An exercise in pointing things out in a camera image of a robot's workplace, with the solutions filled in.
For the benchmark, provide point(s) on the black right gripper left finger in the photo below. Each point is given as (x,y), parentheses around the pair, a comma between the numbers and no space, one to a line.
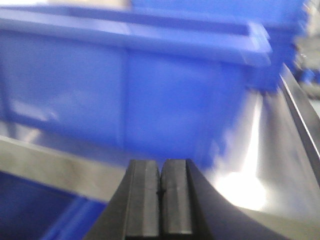
(133,213)

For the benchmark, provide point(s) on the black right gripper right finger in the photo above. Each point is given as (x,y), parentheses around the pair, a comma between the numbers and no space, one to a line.
(192,209)

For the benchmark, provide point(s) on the blue target bin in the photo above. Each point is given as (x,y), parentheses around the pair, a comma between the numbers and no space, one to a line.
(168,86)

